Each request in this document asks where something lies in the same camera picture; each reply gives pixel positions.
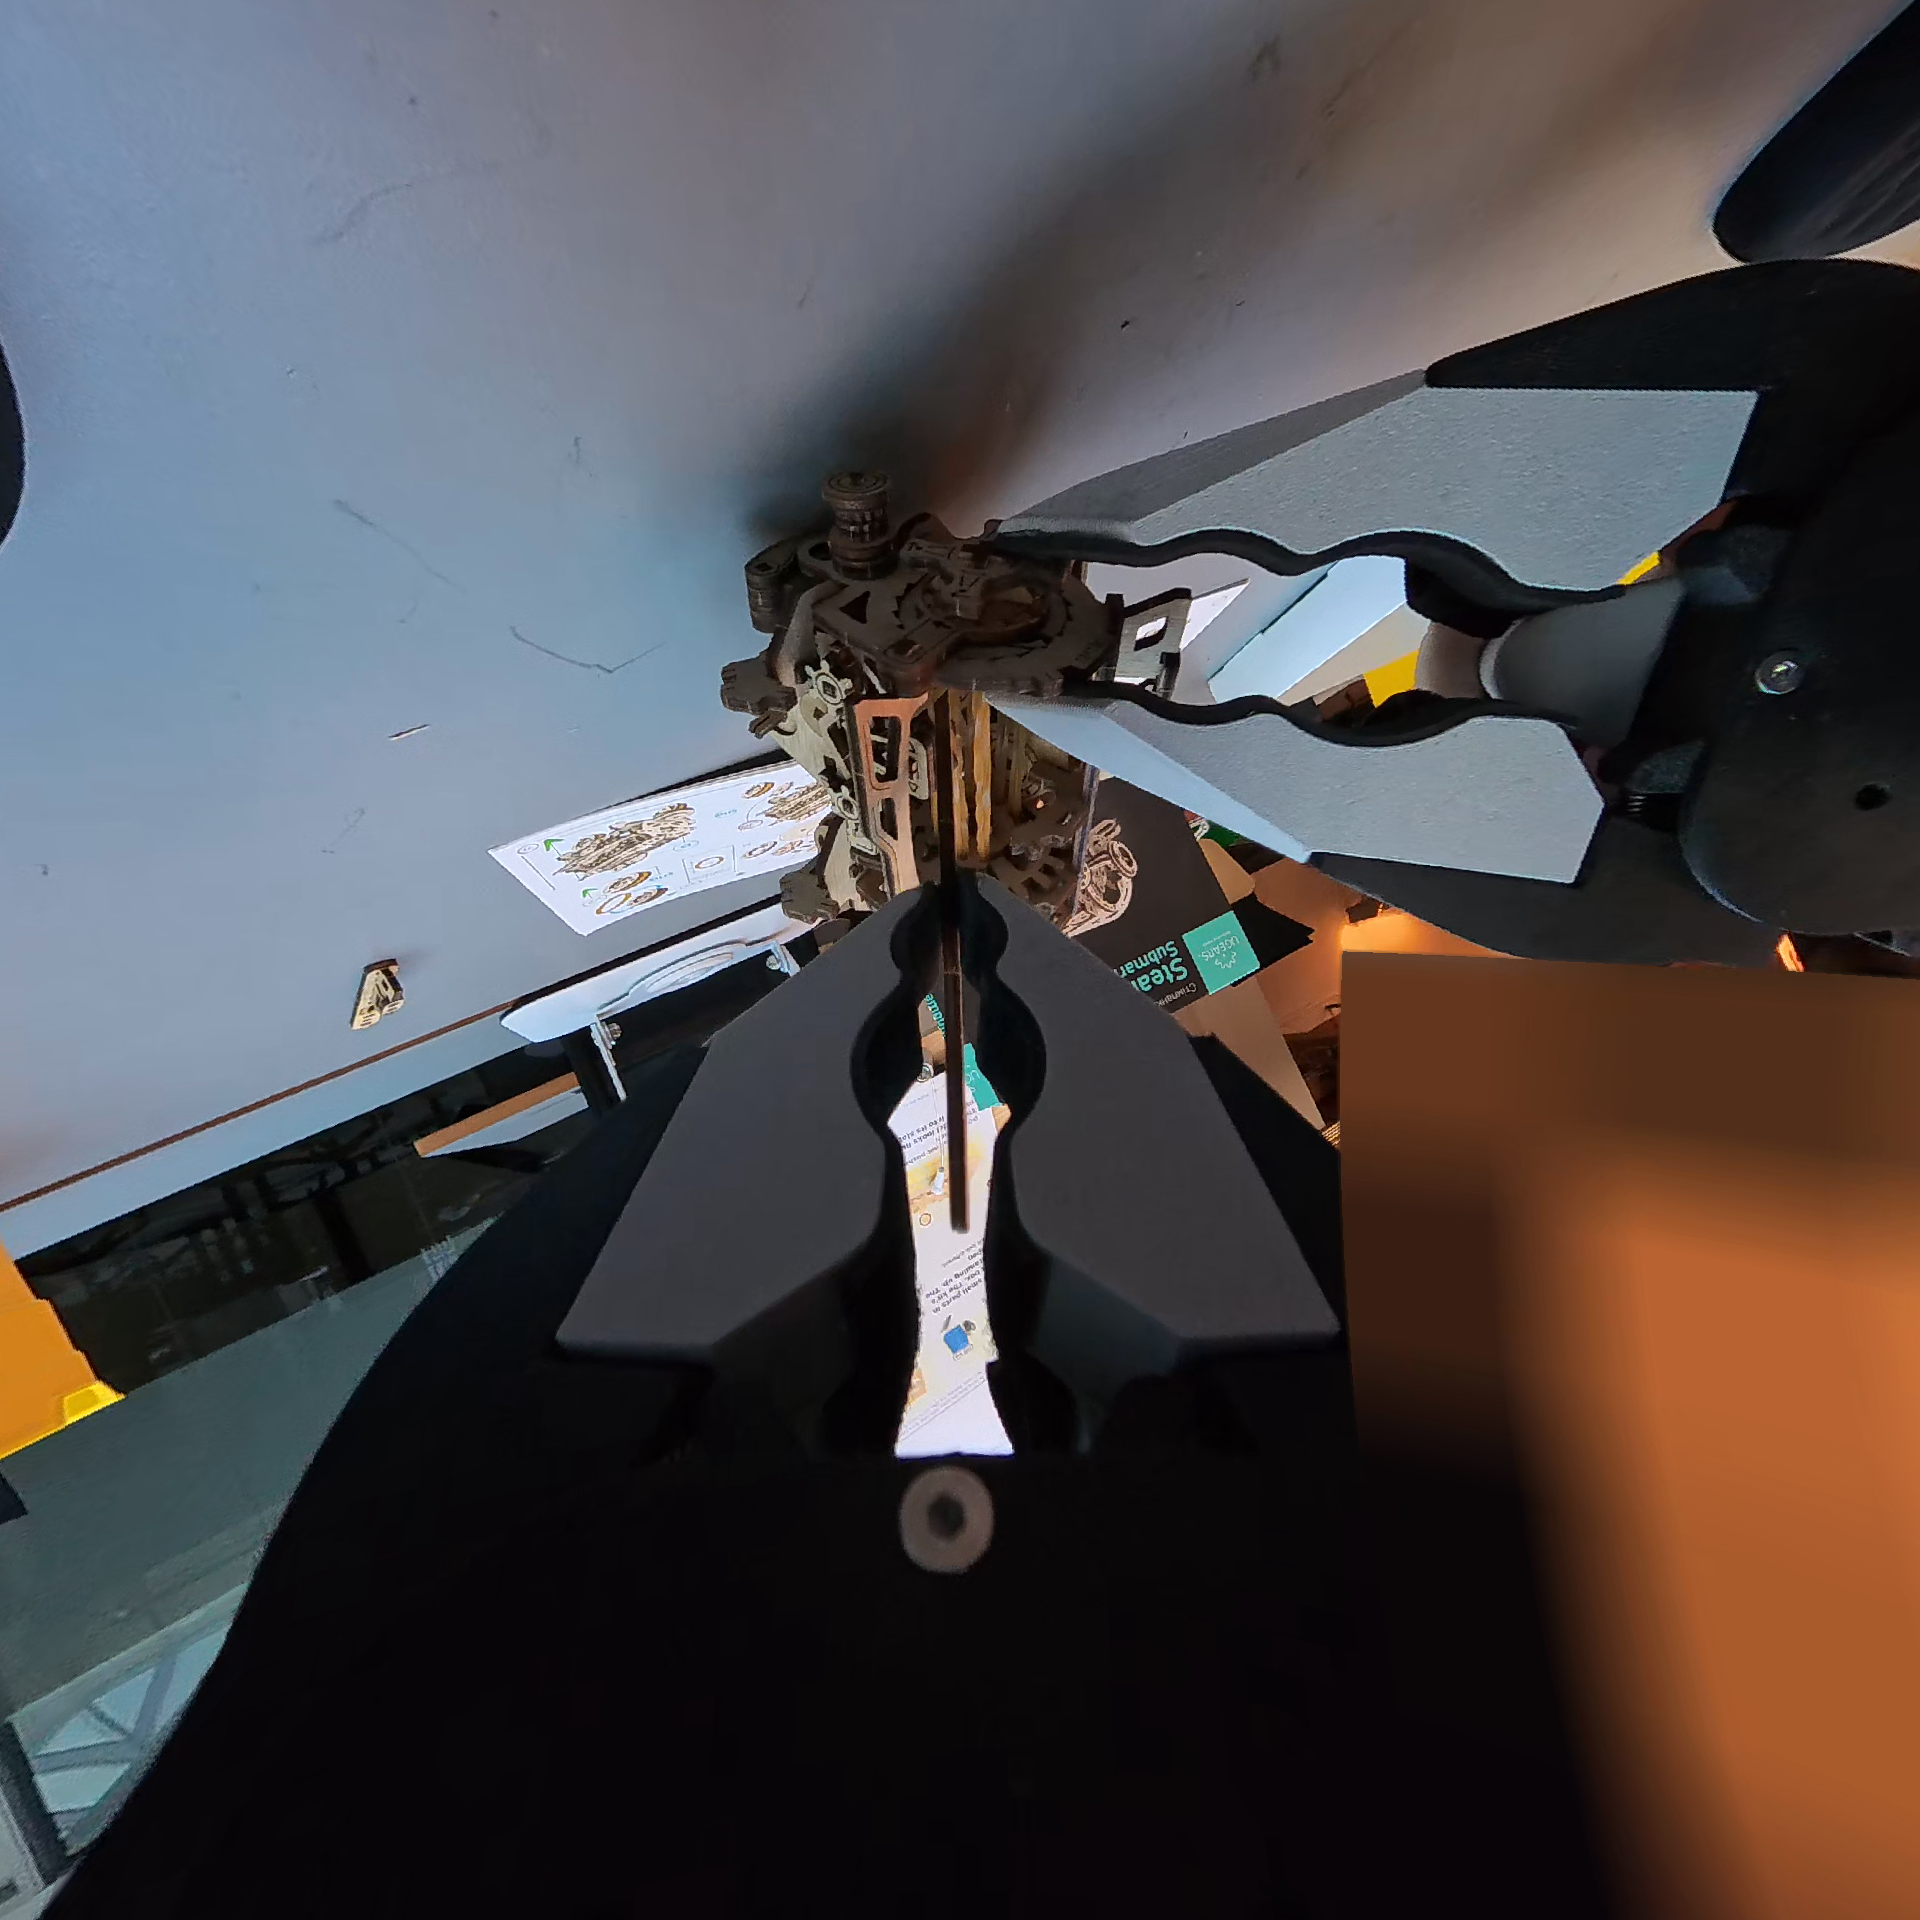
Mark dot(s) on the white printed sheet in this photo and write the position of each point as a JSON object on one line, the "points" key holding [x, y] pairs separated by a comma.
{"points": [[955, 1349]]}

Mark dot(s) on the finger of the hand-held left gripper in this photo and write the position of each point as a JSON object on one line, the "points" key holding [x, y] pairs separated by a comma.
{"points": [[1500, 464], [1350, 797]]}

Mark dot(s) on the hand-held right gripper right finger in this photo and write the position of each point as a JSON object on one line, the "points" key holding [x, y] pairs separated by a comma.
{"points": [[1156, 1184]]}

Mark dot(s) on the yellow box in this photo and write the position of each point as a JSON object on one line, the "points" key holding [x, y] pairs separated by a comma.
{"points": [[45, 1365]]}

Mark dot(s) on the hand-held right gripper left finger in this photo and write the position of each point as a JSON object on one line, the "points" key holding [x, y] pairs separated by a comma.
{"points": [[751, 1184]]}

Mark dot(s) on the wooden mechanical model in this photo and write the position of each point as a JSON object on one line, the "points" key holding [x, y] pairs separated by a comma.
{"points": [[901, 629]]}

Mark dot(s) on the small loose wooden piece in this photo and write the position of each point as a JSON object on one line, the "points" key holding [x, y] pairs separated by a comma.
{"points": [[379, 997]]}

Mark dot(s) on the dark rounded pad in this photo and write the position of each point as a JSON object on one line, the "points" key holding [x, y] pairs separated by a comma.
{"points": [[1838, 136]]}

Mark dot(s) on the thin dark wooden strip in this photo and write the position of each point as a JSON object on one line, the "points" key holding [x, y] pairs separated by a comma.
{"points": [[955, 1079]]}

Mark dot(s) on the black model kit box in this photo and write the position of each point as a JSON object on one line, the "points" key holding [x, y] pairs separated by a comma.
{"points": [[1186, 932]]}

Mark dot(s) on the illustrated instruction booklet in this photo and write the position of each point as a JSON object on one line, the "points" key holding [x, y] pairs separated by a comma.
{"points": [[646, 849]]}

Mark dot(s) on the black padded wrist rest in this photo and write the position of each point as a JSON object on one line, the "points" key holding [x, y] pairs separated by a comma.
{"points": [[8, 451]]}

